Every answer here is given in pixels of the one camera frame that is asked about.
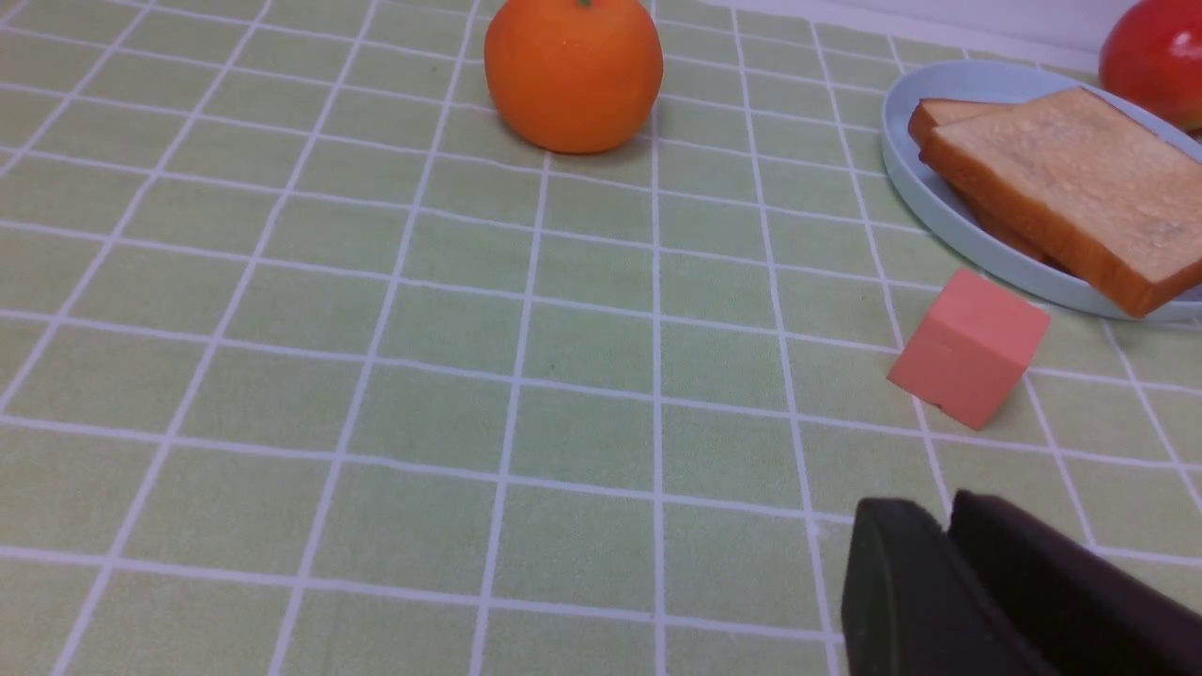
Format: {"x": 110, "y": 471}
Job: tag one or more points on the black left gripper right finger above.
{"x": 1084, "y": 615}

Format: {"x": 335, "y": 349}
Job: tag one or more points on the blue plate with toast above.
{"x": 938, "y": 207}

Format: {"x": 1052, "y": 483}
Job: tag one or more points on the orange mandarin fruit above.
{"x": 573, "y": 77}

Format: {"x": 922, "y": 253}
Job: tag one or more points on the red tomato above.
{"x": 1152, "y": 57}

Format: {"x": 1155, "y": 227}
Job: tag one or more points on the green checkered tablecloth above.
{"x": 311, "y": 368}

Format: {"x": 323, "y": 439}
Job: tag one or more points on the salmon cube block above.
{"x": 970, "y": 349}

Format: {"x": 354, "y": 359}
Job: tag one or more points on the bottom toast slice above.
{"x": 933, "y": 112}

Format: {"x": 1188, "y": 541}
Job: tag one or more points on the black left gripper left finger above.
{"x": 911, "y": 605}

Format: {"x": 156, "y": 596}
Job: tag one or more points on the toast slice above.
{"x": 933, "y": 112}
{"x": 1108, "y": 199}

